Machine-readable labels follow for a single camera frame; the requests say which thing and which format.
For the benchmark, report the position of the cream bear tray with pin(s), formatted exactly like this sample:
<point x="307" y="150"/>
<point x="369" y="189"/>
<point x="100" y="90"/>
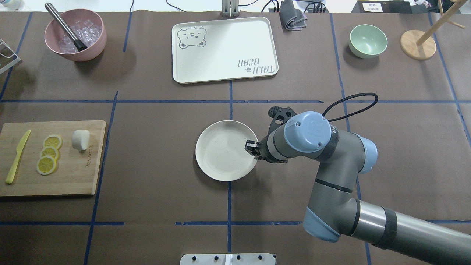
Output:
<point x="216" y="50"/>

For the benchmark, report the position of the pink bowl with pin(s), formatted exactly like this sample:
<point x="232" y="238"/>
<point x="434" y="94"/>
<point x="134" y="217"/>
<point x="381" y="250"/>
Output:
<point x="53" y="34"/>

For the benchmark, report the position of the steel muddler black tip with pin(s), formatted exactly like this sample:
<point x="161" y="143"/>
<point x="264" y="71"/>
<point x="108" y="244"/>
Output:
<point x="78" y="43"/>

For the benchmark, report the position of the grey metal bracket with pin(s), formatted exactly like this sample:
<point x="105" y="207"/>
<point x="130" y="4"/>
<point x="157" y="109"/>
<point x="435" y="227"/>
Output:
<point x="230" y="8"/>

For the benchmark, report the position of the cream round plate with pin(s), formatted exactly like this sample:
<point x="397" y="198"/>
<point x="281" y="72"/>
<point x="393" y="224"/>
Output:
<point x="220" y="150"/>

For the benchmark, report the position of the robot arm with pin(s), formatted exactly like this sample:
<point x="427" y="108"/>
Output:
<point x="331" y="210"/>

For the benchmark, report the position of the lemon slice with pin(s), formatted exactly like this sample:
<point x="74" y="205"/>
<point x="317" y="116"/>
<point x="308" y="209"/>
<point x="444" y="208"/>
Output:
<point x="53" y="140"/>
<point x="46" y="165"/>
<point x="50" y="151"/>

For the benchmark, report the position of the bottom lemon slice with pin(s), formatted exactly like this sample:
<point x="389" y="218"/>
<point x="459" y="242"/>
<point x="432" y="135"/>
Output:
<point x="46" y="165"/>

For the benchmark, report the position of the middle lemon slice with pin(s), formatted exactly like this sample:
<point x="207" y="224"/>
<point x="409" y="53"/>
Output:
<point x="50" y="151"/>

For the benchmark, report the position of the green bowl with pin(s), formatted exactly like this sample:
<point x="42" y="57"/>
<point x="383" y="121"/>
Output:
<point x="367" y="41"/>

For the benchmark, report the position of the wooden stand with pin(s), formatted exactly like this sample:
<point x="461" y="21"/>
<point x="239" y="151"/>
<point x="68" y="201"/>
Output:
<point x="421" y="45"/>

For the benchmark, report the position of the metal wire rack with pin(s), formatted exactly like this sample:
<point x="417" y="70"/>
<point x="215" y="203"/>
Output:
<point x="8" y="58"/>

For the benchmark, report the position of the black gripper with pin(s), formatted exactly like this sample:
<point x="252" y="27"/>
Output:
<point x="262" y="151"/>

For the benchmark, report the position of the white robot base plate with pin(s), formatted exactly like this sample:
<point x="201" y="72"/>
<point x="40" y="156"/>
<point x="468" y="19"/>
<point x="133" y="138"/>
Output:
<point x="229" y="259"/>

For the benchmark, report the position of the top lemon slice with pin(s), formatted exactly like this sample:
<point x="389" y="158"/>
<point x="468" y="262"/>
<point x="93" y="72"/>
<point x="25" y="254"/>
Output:
<point x="53" y="140"/>

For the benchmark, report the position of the yellow plastic knife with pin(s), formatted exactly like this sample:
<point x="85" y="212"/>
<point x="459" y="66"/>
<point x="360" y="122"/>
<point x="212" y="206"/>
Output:
<point x="19" y="149"/>

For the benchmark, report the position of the white label card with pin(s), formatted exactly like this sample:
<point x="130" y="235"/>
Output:
<point x="372" y="7"/>

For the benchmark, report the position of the bamboo cutting board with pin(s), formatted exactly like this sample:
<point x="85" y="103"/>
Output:
<point x="77" y="171"/>

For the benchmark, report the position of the folded grey cloth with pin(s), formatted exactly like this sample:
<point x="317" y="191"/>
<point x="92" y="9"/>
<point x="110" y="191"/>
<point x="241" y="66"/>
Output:
<point x="291" y="18"/>

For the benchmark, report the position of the clear ice cubes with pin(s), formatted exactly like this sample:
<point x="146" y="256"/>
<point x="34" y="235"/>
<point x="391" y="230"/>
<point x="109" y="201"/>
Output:
<point x="87" y="31"/>

